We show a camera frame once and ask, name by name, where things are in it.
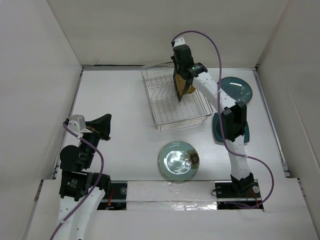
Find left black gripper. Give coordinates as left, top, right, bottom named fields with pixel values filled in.
left=79, top=112, right=112, bottom=167

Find square brown yellow plate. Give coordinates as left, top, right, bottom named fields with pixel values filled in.
left=173, top=70, right=191, bottom=103

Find round woven bamboo plate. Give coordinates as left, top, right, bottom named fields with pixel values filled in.
left=187, top=85, right=196, bottom=94

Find light green flower plate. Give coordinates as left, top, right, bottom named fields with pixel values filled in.
left=158, top=141, right=200, bottom=182

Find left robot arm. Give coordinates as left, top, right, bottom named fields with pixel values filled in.
left=50, top=113, right=112, bottom=240

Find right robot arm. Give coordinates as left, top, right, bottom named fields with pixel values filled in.
left=171, top=40, right=254, bottom=197

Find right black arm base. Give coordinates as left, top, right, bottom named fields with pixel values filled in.
left=211, top=181, right=263, bottom=210

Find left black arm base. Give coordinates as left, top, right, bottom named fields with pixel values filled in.
left=97, top=181, right=128, bottom=211

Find round dark teal plate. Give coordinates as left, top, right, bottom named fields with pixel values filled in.
left=220, top=76, right=253, bottom=104

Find square dark teal plate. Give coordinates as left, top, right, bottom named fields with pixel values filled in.
left=212, top=112, right=250, bottom=144

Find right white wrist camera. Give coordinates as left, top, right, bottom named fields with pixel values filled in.
left=171, top=36, right=186, bottom=48

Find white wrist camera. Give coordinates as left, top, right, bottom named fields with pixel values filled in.
left=171, top=36, right=186, bottom=48
left=64, top=114, right=88, bottom=133

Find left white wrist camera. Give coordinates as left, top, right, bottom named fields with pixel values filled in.
left=64, top=114, right=88, bottom=133

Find metal wire dish rack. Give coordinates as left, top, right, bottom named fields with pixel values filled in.
left=141, top=61, right=214, bottom=132

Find silver taped front rail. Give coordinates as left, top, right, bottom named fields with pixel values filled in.
left=97, top=180, right=265, bottom=211

